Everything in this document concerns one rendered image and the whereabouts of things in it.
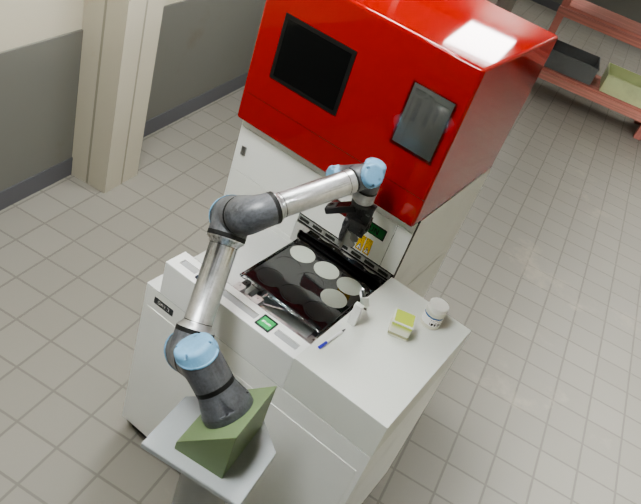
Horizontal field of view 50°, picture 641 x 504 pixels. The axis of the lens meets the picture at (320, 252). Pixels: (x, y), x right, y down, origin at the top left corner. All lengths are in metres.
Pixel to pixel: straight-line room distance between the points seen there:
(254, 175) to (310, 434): 1.08
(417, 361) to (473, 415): 1.42
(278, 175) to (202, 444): 1.19
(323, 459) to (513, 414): 1.73
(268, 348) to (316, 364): 0.16
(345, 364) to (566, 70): 6.30
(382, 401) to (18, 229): 2.39
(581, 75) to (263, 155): 5.78
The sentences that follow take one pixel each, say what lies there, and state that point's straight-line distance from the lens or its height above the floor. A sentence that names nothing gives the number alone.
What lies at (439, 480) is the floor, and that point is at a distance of 3.35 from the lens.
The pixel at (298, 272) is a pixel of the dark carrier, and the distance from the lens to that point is 2.55.
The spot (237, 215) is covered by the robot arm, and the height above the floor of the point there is 1.36.
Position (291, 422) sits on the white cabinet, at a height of 0.72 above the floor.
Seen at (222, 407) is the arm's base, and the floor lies 0.99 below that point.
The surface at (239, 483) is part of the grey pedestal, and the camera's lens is 2.01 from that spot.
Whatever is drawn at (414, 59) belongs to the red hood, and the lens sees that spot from 2.25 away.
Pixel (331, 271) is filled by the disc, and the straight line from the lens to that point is 2.61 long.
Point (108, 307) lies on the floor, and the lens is 3.53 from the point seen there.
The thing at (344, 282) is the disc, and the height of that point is 0.90.
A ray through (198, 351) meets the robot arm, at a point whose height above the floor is 1.11.
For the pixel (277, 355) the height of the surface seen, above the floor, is 0.93.
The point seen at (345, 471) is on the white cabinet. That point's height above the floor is 0.70.
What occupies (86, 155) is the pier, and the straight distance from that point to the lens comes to 4.22.
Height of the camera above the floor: 2.47
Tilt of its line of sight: 36 degrees down
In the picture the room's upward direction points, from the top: 21 degrees clockwise
